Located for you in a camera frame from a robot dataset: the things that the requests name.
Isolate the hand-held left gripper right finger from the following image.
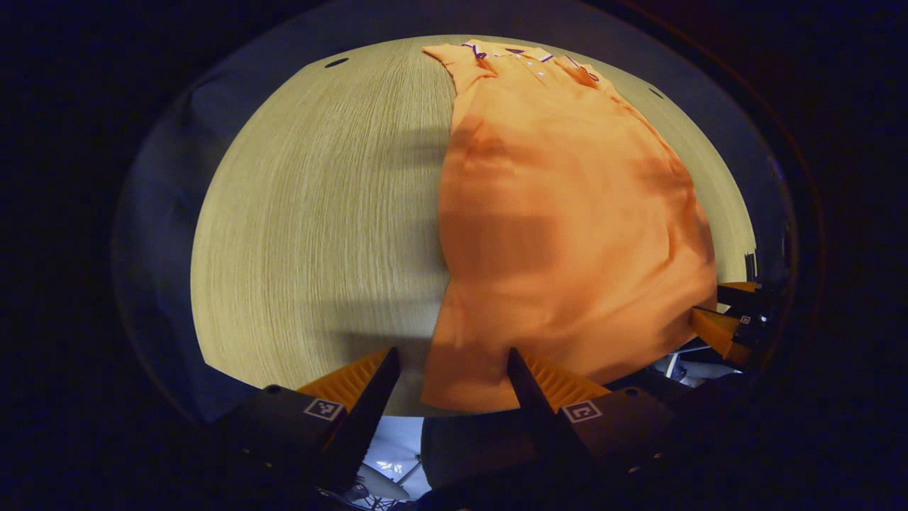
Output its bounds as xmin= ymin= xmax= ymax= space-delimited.
xmin=506 ymin=346 xmax=682 ymax=490

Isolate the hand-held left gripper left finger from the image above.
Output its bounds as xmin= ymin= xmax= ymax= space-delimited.
xmin=213 ymin=346 xmax=402 ymax=494

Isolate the orange T-shirt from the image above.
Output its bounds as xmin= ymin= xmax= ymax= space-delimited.
xmin=420 ymin=39 xmax=719 ymax=414

